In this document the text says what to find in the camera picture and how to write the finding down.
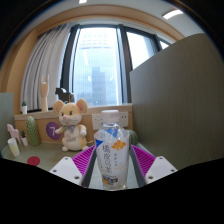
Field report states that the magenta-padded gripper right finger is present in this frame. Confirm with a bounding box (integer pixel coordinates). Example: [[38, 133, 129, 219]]
[[129, 144, 178, 188]]

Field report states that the clear plastic drink bottle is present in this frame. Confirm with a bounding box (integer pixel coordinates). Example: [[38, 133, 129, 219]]
[[93, 109, 131, 191]]

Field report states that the round green cactus ornament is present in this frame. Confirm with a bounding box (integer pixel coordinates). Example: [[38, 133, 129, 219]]
[[128, 129, 139, 146]]

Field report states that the flat round red coaster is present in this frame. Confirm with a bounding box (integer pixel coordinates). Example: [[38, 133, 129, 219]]
[[26, 155, 41, 167]]

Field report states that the dark-framed window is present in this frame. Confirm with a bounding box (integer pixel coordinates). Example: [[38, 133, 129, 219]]
[[59, 23, 171, 108]]

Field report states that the purple round number sticker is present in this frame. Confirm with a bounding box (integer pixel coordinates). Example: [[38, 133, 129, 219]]
[[45, 121, 63, 141]]

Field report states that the low grey desk partition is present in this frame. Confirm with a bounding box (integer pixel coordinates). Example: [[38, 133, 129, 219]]
[[0, 92, 15, 158]]

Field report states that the tall grey desk partition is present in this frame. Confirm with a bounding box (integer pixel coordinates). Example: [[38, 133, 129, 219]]
[[129, 32, 224, 171]]

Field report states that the pink llama figure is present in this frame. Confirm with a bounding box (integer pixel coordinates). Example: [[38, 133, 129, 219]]
[[6, 123, 22, 144]]

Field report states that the black animal figurine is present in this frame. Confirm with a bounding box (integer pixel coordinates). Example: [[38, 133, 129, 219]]
[[54, 87, 75, 104]]

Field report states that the light grey curtain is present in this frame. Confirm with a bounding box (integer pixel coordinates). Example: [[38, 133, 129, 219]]
[[20, 23, 73, 113]]

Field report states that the beige plush mouse toy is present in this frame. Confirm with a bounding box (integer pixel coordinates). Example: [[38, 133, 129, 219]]
[[52, 98, 90, 153]]

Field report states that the small potted plant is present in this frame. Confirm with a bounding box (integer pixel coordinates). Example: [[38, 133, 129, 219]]
[[20, 129, 29, 147], [20, 100, 28, 115]]

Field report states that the tall green cactus ornament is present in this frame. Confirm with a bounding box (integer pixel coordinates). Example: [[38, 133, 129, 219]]
[[25, 115, 42, 147]]

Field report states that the wooden hand figure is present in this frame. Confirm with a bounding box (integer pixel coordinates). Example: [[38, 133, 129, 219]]
[[39, 74, 50, 113]]

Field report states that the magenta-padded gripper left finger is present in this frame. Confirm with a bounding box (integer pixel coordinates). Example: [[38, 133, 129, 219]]
[[49, 144, 98, 188]]

